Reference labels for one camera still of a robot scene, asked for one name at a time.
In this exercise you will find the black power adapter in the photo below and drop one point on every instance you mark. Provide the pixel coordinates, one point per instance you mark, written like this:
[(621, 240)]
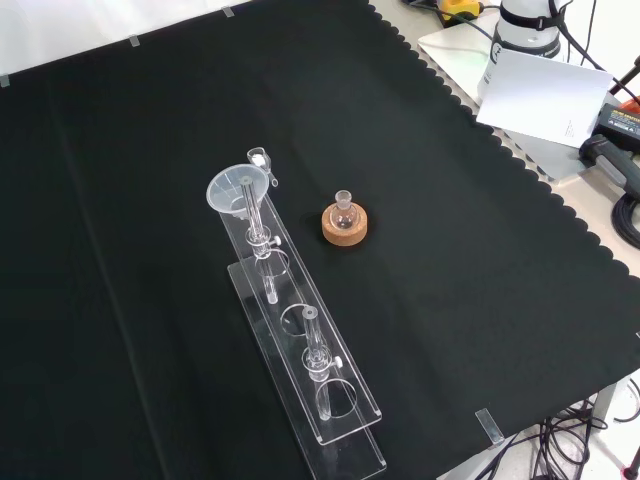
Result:
[(620, 122)]

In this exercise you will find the pale board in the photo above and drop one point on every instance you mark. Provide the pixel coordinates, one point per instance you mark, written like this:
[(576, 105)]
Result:
[(450, 45)]

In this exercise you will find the small round-bottom glass flask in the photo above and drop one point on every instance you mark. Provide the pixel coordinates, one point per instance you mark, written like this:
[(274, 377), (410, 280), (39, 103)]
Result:
[(343, 216)]

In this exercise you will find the white card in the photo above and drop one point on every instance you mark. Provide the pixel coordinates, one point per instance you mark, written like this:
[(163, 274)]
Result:
[(540, 95)]

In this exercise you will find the yellow stop button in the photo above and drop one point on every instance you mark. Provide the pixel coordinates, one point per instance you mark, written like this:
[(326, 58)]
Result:
[(462, 7)]

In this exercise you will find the translucent plastic funnel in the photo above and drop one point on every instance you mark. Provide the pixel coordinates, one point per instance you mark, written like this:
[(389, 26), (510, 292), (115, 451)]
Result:
[(225, 192)]

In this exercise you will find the black cloth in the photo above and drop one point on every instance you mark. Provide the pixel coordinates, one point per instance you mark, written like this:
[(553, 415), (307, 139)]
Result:
[(150, 250)]

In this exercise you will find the clear acrylic funnel stand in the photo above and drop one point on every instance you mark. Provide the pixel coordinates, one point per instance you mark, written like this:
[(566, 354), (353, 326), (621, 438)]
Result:
[(305, 350)]

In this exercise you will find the clear tape strip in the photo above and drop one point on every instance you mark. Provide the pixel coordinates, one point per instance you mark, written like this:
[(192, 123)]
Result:
[(135, 42), (4, 80), (228, 11), (488, 426)]

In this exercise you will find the black grey plug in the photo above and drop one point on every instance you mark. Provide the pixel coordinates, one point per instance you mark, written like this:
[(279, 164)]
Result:
[(607, 162)]

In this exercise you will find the clear glass weighing funnel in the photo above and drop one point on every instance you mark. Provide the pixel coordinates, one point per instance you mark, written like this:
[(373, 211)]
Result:
[(258, 159)]

